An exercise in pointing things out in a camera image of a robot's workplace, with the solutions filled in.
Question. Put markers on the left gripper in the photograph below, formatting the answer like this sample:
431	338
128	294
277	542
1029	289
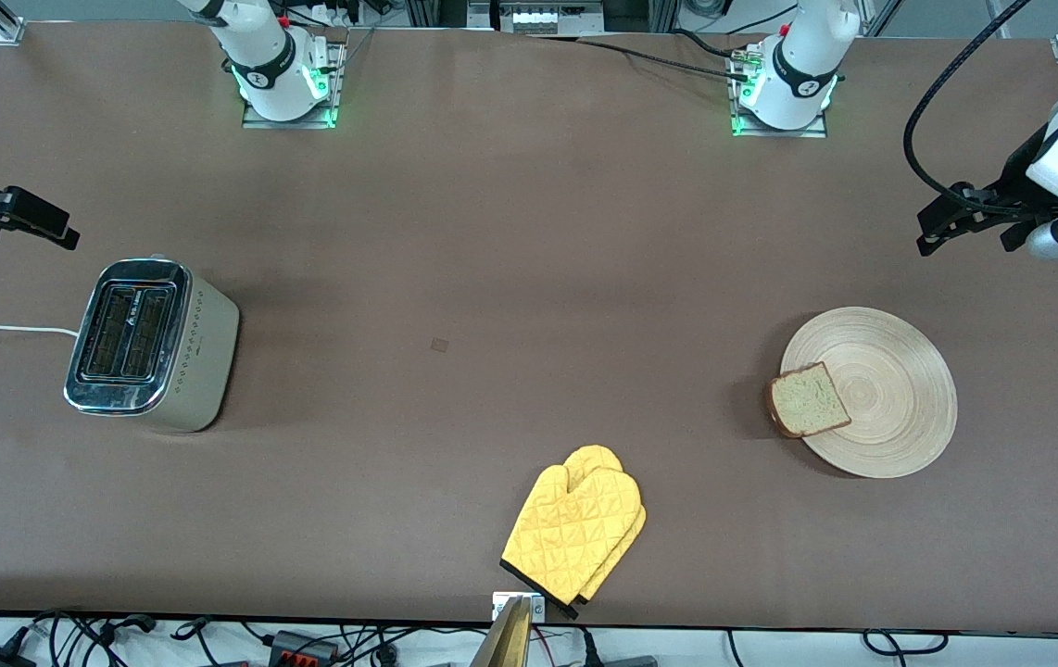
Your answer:
1013	183

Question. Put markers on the round wooden plate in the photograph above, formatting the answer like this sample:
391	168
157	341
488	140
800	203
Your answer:
890	389

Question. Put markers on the slice of brown bread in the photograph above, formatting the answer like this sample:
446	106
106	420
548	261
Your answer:
812	400

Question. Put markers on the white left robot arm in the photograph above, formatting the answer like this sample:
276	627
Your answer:
798	74

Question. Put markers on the chrome and beige toaster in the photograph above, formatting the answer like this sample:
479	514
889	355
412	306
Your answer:
149	343

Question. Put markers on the yellow quilted oven mitt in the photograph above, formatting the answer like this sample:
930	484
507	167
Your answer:
633	528
566	528

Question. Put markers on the grey electrical box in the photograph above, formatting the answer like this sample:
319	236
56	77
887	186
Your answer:
547	18

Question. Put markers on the black and red connector box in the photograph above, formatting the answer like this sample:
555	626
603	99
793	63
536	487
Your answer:
302	647

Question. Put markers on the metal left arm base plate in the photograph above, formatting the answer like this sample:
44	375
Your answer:
770	133

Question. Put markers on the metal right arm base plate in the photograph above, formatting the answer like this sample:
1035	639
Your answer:
336	93

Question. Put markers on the white mount bracket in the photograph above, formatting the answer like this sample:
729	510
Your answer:
538	607

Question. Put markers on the brass camera mount pole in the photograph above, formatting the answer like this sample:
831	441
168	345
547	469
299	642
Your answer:
506	644

